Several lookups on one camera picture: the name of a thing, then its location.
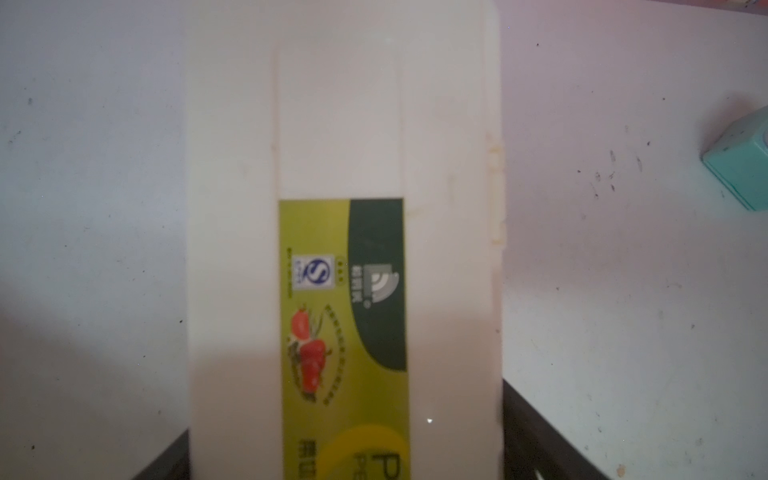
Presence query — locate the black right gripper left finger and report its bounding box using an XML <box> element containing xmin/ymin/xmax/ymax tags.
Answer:
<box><xmin>133</xmin><ymin>430</ymin><xmax>191</xmax><ymax>480</ymax></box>

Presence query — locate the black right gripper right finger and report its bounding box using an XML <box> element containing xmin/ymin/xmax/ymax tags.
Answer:
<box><xmin>502</xmin><ymin>380</ymin><xmax>607</xmax><ymax>480</ymax></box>

